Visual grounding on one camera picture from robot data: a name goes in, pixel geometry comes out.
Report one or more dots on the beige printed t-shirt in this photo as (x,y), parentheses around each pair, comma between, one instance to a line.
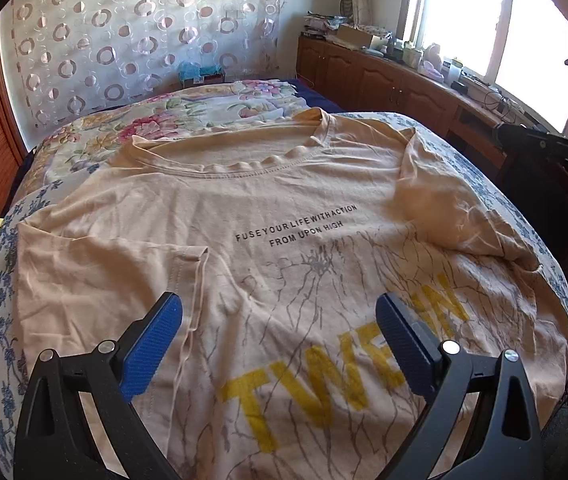
(264,185)

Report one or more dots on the window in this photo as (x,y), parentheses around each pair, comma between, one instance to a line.
(488,15)

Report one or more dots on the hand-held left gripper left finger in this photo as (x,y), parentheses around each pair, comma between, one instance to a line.
(151,345)

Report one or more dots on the wooden cabinet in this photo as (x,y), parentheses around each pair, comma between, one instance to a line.
(363,75)

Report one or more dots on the white circle-patterned curtain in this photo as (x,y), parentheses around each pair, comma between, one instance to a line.
(114,35)

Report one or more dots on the colourful floral quilt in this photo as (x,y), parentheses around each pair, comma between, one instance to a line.
(164,115)

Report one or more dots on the white container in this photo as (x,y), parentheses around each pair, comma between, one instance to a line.
(453,72)

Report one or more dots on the cardboard box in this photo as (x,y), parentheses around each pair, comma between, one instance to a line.
(361,35)

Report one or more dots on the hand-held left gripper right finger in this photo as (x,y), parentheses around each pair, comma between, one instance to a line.
(403,345)

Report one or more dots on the dark blue blanket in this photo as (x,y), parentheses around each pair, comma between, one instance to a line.
(321,97)

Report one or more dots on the white plastic bag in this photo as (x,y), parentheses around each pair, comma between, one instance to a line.
(433,60)

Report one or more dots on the pile of papers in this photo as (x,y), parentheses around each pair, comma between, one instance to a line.
(324,24)

